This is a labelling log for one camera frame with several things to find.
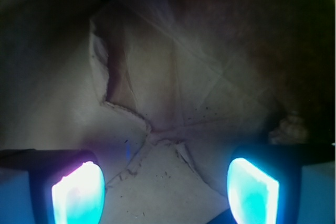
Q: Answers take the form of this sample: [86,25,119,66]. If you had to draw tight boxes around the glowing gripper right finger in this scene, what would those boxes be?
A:
[227,144,335,223]

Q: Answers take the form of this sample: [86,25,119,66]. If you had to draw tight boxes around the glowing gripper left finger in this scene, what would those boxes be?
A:
[1,149,105,223]

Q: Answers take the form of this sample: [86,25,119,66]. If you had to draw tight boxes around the orange spiral sea shell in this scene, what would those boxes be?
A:
[268,111,309,145]

